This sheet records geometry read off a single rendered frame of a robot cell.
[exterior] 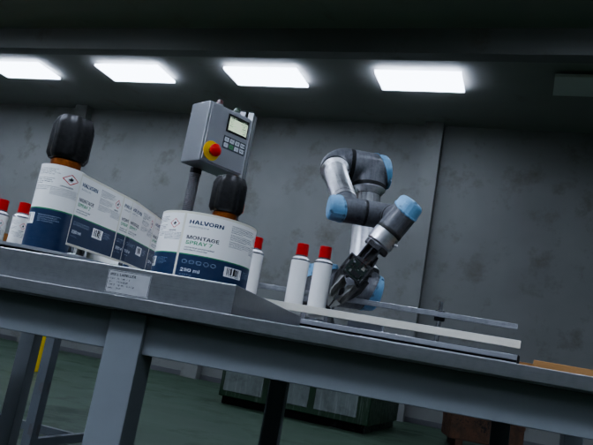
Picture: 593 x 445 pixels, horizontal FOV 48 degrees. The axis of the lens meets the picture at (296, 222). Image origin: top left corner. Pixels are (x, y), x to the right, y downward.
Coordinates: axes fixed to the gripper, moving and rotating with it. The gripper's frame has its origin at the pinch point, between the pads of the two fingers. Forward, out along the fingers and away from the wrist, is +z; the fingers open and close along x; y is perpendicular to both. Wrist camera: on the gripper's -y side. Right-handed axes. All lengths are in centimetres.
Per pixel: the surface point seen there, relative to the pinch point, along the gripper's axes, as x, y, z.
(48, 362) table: -99, -106, 102
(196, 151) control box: -60, 0, -9
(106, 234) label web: -41, 48, 20
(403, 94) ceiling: -229, -782, -322
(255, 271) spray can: -21.9, 2.1, 6.7
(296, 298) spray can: -7.8, 2.5, 5.1
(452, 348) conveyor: 31.7, 6.0, -10.5
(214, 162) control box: -54, -3, -10
